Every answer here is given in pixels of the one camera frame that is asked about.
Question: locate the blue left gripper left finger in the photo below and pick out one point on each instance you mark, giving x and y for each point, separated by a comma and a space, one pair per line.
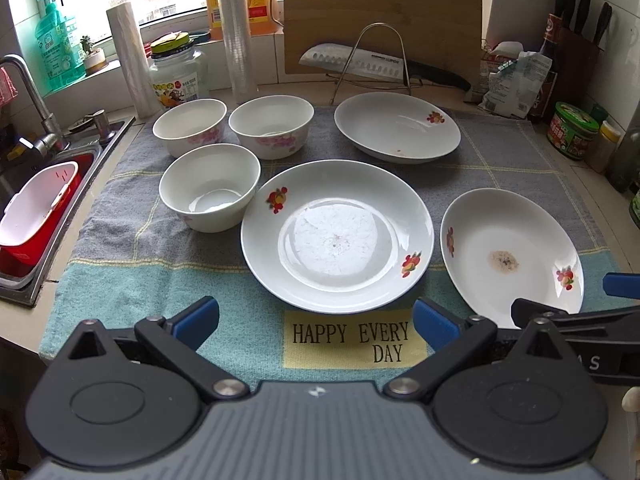
193, 325

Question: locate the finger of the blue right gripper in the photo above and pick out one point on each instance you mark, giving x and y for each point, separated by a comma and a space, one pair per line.
623, 285

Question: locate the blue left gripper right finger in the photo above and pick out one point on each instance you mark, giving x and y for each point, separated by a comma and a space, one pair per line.
436, 325

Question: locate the stained white plate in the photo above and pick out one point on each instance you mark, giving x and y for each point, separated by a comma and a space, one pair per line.
499, 246

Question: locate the large white plate fruit decals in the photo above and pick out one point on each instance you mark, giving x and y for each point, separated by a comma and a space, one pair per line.
337, 236

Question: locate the white bowl front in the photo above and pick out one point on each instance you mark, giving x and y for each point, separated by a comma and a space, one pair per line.
210, 187

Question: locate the white bowl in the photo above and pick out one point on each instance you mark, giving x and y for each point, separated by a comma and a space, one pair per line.
191, 125
272, 127
210, 187

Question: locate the white plate back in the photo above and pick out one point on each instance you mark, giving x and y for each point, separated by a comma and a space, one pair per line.
397, 128

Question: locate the green pickle jar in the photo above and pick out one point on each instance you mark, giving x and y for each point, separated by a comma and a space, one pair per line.
634, 209

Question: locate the dark glass oil bottle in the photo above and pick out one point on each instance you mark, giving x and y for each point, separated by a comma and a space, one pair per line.
624, 165

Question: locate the yellow lid spice jar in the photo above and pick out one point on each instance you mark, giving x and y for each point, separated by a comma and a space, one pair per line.
603, 146

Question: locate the green lid sauce jar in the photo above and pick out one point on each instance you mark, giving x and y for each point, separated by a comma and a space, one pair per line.
571, 131

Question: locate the red white basin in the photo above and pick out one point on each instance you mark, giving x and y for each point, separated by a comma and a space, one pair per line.
31, 217

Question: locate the white plastic food bag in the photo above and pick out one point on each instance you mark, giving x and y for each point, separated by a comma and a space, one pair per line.
513, 88

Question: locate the brown knife block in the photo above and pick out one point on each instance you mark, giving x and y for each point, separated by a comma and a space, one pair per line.
577, 53

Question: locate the sink soap dispenser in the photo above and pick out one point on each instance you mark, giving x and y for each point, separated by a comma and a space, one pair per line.
97, 121

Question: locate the steel faucet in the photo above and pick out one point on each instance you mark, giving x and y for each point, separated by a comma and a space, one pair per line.
52, 142

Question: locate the steel sink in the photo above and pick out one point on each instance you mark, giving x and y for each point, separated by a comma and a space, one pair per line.
24, 291

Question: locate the glass jar green lid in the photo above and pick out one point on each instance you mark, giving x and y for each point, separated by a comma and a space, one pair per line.
178, 69

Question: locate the small potted plant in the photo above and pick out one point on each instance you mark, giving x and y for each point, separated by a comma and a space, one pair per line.
94, 58

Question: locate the bamboo cutting board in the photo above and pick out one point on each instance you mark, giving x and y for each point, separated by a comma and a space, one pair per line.
443, 33

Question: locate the white plastic bag roll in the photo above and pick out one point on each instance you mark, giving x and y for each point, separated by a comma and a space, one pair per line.
133, 62

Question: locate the green dish soap bottle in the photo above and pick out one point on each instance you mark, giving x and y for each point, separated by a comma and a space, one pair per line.
59, 47

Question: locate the clear plastic wrap roll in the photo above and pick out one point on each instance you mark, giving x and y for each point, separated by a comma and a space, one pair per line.
236, 34

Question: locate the cleaver knife black handle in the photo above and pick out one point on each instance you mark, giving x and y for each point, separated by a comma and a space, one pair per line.
331, 57

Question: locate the metal wire rack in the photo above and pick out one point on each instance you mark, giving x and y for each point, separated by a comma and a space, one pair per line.
365, 63

